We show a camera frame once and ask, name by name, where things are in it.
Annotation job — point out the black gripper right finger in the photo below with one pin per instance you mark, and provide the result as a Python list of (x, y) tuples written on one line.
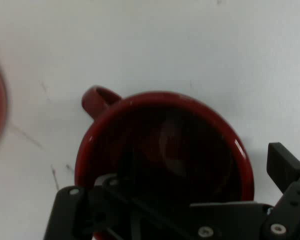
[(285, 165)]

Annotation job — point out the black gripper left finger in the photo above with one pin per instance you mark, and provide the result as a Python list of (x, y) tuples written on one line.
[(70, 215)]

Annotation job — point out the red ceramic mug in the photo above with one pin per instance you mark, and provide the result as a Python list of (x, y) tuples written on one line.
[(107, 130)]

